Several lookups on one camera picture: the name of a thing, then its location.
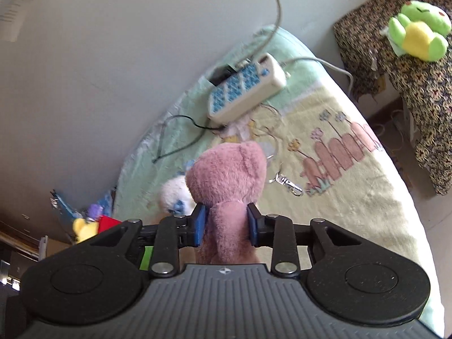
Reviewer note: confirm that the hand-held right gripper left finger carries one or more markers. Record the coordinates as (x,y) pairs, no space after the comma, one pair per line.
(198,224)

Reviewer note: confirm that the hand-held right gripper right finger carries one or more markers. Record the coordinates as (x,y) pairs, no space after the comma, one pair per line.
(252,226)

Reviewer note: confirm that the white plush toy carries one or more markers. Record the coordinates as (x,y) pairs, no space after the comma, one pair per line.
(173,192)

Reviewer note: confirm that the pink plush toy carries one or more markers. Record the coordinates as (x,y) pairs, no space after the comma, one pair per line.
(226,176)

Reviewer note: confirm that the red cardboard box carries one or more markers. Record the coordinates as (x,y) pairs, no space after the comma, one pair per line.
(107,223)

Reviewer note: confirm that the yellow plush toy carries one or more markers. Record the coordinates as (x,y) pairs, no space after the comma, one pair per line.
(84,229)

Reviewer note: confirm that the green frog plush toy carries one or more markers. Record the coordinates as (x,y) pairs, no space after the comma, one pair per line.
(427,12)

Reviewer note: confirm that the metal key clasp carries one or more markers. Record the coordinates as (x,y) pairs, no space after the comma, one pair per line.
(289,183)

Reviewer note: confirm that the printed cartoon bed sheet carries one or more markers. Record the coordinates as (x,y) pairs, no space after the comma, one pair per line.
(335,201)

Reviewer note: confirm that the blue patterned cloth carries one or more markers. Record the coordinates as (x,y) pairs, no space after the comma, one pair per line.
(107,203)

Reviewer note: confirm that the purple packet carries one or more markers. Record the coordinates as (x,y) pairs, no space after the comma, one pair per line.
(94,211)

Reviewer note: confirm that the blue plastic bag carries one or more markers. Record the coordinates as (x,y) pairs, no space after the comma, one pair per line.
(63,204)

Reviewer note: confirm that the white power strip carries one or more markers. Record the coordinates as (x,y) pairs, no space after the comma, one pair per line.
(247,84)

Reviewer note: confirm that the black power adapter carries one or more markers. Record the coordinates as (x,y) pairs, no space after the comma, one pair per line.
(220,74)

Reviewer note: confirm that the wooden shelf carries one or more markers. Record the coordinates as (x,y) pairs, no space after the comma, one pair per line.
(17,250)

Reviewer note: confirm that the brown patterned cloth cover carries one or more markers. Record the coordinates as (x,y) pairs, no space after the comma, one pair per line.
(423,88)

